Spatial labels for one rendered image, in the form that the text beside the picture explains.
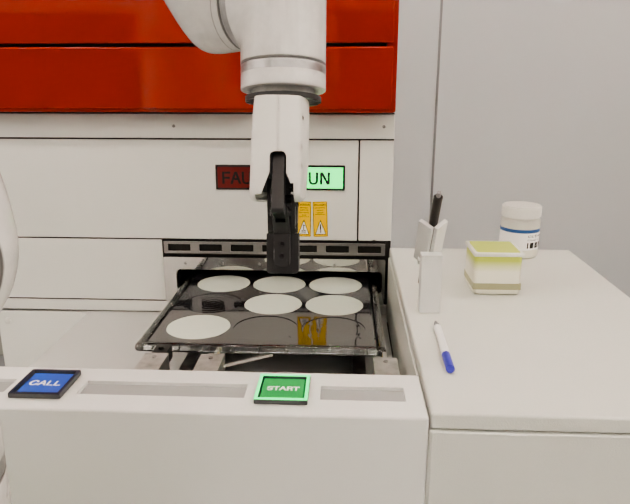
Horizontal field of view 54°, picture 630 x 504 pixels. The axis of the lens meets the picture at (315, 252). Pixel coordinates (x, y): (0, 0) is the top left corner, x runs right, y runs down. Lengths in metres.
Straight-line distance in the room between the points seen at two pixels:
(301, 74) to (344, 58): 0.53
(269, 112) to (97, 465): 0.40
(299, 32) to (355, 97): 0.53
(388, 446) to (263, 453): 0.13
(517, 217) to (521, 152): 1.62
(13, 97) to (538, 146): 2.10
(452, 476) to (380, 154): 0.68
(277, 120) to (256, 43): 0.08
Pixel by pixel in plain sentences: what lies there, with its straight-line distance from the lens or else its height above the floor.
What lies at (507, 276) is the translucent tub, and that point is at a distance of 0.98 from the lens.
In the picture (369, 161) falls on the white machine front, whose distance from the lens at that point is 1.19.
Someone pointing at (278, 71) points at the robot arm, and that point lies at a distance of 0.59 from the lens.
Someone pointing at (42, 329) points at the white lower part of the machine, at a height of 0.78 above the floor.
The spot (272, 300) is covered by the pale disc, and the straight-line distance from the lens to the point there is 1.12.
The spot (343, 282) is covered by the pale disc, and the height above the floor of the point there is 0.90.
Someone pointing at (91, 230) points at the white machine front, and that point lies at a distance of 1.31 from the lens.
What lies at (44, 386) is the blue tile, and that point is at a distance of 0.74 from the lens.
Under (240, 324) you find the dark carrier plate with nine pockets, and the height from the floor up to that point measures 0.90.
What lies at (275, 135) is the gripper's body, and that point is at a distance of 0.58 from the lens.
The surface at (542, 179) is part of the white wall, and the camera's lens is 2.82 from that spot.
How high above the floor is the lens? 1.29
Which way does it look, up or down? 16 degrees down
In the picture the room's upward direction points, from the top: straight up
